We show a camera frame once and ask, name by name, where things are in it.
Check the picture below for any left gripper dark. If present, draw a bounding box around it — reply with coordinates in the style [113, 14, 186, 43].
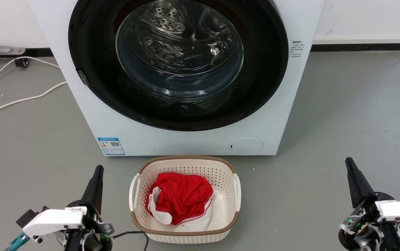
[64, 165, 115, 251]

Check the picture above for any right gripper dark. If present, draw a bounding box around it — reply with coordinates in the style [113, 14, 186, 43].
[338, 157, 400, 251]

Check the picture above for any black round glass washer door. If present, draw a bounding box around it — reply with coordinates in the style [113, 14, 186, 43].
[68, 0, 289, 132]

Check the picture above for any white front-load washing machine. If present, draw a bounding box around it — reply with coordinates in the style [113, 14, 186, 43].
[25, 0, 326, 156]

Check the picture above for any grey metal door hinge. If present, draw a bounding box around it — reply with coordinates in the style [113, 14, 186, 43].
[77, 70, 90, 87]

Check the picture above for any blue energy label sticker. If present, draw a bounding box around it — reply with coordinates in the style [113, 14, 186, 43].
[97, 137, 126, 156]

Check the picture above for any red garment with white trim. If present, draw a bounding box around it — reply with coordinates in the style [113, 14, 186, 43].
[145, 172, 215, 231]

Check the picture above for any beige plastic laundry basket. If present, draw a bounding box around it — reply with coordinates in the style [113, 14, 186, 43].
[129, 155, 242, 243]

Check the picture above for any round white filter cover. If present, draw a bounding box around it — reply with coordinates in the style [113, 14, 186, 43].
[229, 137, 264, 155]

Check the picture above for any steel perforated washer drum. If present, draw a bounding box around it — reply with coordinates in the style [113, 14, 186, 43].
[116, 0, 244, 76]

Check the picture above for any teal cable connector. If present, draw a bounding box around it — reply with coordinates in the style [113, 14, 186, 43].
[5, 232, 30, 251]

